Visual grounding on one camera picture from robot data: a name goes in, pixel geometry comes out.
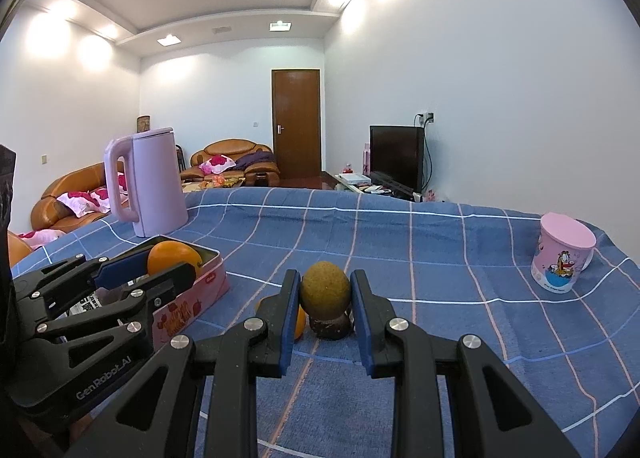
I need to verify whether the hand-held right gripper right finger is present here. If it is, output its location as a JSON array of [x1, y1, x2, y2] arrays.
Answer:
[[350, 269, 583, 458]]

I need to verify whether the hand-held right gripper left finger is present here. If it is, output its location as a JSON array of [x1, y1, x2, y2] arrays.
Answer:
[[65, 269, 301, 458]]

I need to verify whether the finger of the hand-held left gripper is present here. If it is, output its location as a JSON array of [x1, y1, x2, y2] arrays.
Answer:
[[30, 263, 197, 369], [12, 247, 151, 319]]

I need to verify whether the orange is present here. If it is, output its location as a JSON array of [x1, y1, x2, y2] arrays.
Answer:
[[147, 241, 204, 283], [255, 298, 307, 343]]

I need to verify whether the sweet potato end piece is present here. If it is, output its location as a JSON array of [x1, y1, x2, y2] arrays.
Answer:
[[308, 315, 351, 341]]

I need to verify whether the pink tin box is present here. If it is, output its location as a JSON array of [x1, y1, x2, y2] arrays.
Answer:
[[70, 235, 230, 353]]

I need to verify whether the brown kiwi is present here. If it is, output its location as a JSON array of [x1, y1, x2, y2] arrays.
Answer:
[[299, 261, 352, 319]]

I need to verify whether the printed paper sheet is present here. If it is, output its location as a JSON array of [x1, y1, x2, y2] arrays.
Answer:
[[70, 295, 103, 316]]

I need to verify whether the blue checked tablecloth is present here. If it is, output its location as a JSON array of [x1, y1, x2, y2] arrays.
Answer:
[[10, 186, 640, 458]]

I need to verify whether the pink electric kettle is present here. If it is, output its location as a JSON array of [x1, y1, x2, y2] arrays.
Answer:
[[103, 127, 189, 237]]

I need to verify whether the long brown leather sofa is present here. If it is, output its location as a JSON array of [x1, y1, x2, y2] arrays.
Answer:
[[31, 162, 126, 231]]

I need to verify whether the brown leather armchair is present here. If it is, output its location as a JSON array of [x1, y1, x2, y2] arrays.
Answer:
[[7, 230, 33, 269]]

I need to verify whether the coffee table with food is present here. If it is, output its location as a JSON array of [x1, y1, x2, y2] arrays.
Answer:
[[182, 175, 248, 193]]

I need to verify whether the white television stand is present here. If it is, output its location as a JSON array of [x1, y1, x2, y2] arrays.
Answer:
[[334, 172, 441, 203]]

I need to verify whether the short brown leather sofa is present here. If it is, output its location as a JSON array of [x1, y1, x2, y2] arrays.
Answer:
[[180, 139, 281, 187]]

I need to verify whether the purple blanket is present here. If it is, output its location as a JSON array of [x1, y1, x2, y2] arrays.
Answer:
[[235, 150, 277, 171]]

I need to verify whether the black television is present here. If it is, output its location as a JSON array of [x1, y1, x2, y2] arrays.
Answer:
[[369, 125, 426, 196]]

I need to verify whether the brown wooden door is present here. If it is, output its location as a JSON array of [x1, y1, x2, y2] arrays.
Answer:
[[271, 68, 321, 185]]

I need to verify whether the pink cartoon mug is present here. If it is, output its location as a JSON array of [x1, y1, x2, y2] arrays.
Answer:
[[530, 212, 597, 293]]

